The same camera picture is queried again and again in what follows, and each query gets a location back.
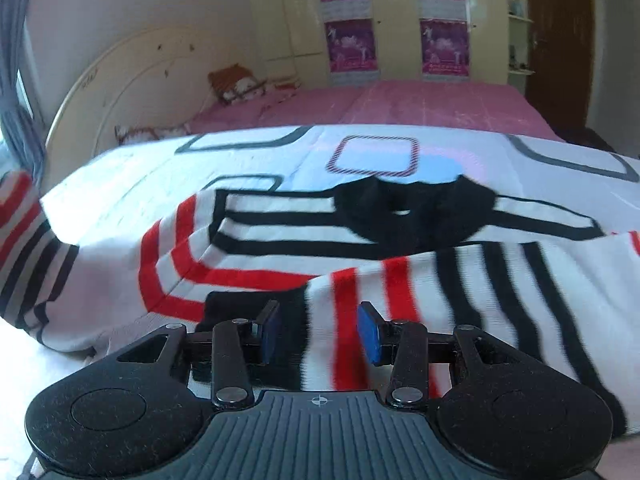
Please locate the orange white patterned pillow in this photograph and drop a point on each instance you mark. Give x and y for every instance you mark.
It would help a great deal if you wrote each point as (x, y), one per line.
(235, 84)
(145, 133)

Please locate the cream rounded headboard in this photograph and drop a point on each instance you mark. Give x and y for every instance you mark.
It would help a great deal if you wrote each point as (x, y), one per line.
(140, 75)

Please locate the white bed sheet square pattern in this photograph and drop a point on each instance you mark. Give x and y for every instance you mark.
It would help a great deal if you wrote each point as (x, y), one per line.
(150, 175)

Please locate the pink bed cover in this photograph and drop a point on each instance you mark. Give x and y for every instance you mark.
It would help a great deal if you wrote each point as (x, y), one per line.
(400, 105)

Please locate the red black striped white sweater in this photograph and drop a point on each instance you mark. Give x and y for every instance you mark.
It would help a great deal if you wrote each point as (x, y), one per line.
(280, 220)

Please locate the brown wooden door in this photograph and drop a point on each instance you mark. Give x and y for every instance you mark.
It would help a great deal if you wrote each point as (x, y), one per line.
(560, 45)

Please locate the grey blue curtain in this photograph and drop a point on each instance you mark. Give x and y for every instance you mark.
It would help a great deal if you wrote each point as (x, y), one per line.
(15, 60)

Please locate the cream open shelf unit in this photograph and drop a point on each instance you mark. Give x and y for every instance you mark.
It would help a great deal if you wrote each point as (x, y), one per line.
(520, 25)

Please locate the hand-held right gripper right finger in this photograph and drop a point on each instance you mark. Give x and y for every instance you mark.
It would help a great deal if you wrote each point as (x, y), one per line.
(367, 334)

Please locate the cream wardrobe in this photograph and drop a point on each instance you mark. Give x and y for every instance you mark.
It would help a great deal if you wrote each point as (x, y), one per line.
(290, 10)

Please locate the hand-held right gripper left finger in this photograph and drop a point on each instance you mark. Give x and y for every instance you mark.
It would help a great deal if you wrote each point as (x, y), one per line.
(270, 332)

